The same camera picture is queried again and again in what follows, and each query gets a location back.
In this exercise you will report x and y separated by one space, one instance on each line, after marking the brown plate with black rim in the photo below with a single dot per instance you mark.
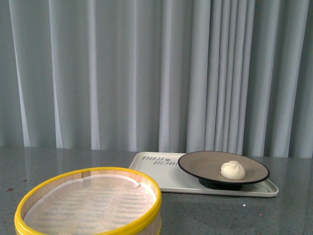
206 167

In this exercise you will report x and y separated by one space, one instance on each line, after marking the white steamed bun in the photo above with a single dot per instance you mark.
233 170

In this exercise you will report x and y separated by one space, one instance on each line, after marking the cream rectangular tray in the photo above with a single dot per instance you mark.
164 169

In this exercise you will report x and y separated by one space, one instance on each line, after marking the grey pleated curtain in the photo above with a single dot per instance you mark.
158 75

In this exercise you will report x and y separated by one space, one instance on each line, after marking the white mesh steamer cloth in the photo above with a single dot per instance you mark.
94 205

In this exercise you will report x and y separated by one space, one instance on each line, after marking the yellow-rimmed bamboo steamer basket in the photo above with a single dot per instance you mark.
154 217

